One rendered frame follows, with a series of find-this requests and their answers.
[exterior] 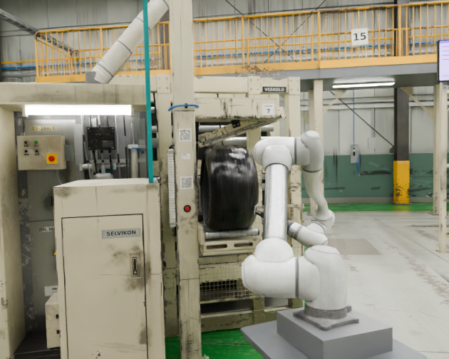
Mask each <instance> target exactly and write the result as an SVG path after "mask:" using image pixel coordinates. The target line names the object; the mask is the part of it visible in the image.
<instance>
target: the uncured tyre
mask: <svg viewBox="0 0 449 359"><path fill-rule="evenodd" d="M200 194H201V203H202V212H203V217H204V220H205V224H206V226H207V227H208V228H209V229H210V230H212V231H222V230H234V229H248V228H250V226H251V225H252V224H253V223H254V221H255V219H256V216H257V215H256V214H254V206H255V205H256V204H258V203H259V183H258V175H257V167H256V164H255V161H254V158H253V155H252V154H251V152H250V151H249V150H248V149H247V148H246V147H244V146H241V145H213V146H211V147H209V148H208V149H206V150H205V151H204V153H203V156H202V164H201V171H200Z"/></svg>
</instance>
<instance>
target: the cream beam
mask: <svg viewBox="0 0 449 359"><path fill-rule="evenodd" d="M262 103H263V104H274V115H262ZM195 105H198V106H199V108H195V119H196V120H201V121H200V122H231V120H240V121H248V120H274V119H277V98H199V97H195Z"/></svg>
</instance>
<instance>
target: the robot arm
mask: <svg viewBox="0 0 449 359"><path fill-rule="evenodd" d="M254 160H255V161H256V163H257V164H259V165H262V166H263V169H264V171H265V172H266V178H265V191H264V211H263V212H262V211H260V210H257V211H256V212H255V214H257V215H259V216H260V217H261V218H263V219H264V223H263V237H262V241H261V242H260V243H259V244H258V245H257V246H256V248H255V251H254V255H250V256H248V257H247V258H246V259H245V260H244V262H243V263H242V283H243V286H244V287H245V288H247V289H249V290H250V291H251V292H253V293H255V294H258V295H260V296H266V297H272V298H300V299H302V300H305V304H304V309H303V310H300V311H294V312H293V317H296V318H300V319H302V320H304V321H306V322H308V323H310V324H312V325H314V326H316V327H318V328H320V329H321V330H323V331H329V330H331V329H332V328H337V327H340V326H344V325H348V324H351V323H359V318H358V317H357V316H353V315H351V314H349V312H351V310H352V307H351V305H348V304H346V299H347V275H346V268H345V266H344V262H343V260H342V258H341V255H340V253H339V252H338V250H337V249H335V248H334V247H330V246H327V244H328V239H327V238H326V237H325V236H324V235H325V234H326V233H327V232H328V231H329V230H330V228H331V227H332V225H333V224H334V220H335V216H334V213H333V212H332V211H331V210H329V209H328V205H327V202H326V200H325V198H324V196H323V195H322V193H321V192H320V191H319V178H320V175H321V171H322V167H323V162H324V146H323V143H322V140H321V137H320V135H319V134H318V133H317V132H315V131H308V132H305V133H303V134H302V135H301V137H296V138H295V139H294V137H270V138H266V139H263V140H260V141H259V142H258V143H257V144H256V145H255V146H254ZM292 165H301V169H302V172H303V176H304V184H305V187H306V192H307V194H308V195H309V197H310V198H311V199H312V200H313V201H314V202H315V203H316V204H317V209H316V210H315V211H314V213H313V216H312V218H311V223H310V225H308V226H307V227H304V226H302V225H300V224H298V223H296V222H295V223H293V222H291V221H289V220H287V192H288V172H289V171H290V169H291V166H292ZM287 235H289V237H291V238H293V239H295V240H297V241H298V242H299V243H300V244H302V245H304V246H305V247H307V248H308V249H307V250H306V251H305V253H304V256H300V257H294V254H293V250H292V248H291V247H290V245H288V244H287Z"/></svg>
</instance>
